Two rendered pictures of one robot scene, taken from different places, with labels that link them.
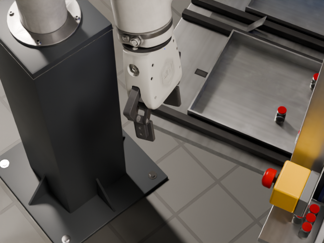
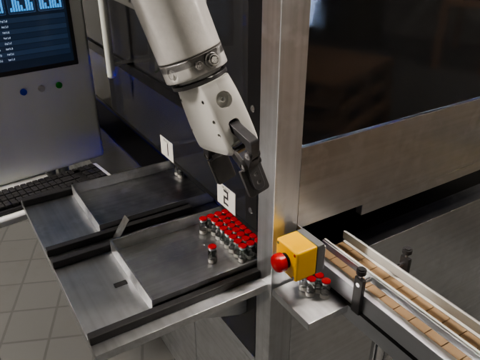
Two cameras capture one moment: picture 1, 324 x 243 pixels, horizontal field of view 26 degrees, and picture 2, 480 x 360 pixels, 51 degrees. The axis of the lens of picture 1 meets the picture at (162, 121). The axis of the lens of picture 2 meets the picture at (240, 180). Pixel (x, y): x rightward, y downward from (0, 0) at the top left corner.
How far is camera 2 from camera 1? 0.87 m
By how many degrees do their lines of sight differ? 50
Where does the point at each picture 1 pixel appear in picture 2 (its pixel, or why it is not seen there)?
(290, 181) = (298, 243)
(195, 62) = (106, 282)
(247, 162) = (232, 297)
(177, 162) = not seen: outside the picture
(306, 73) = (187, 230)
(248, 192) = not seen: outside the picture
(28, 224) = not seen: outside the picture
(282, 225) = (308, 304)
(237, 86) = (158, 268)
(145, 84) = (241, 108)
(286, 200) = (309, 260)
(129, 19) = (199, 32)
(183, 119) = (156, 311)
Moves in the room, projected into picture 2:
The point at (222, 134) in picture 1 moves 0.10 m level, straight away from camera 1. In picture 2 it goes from (196, 294) to (165, 275)
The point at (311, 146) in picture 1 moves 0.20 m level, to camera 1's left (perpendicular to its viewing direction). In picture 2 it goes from (286, 208) to (235, 256)
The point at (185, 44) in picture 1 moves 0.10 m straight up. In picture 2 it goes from (81, 279) to (75, 243)
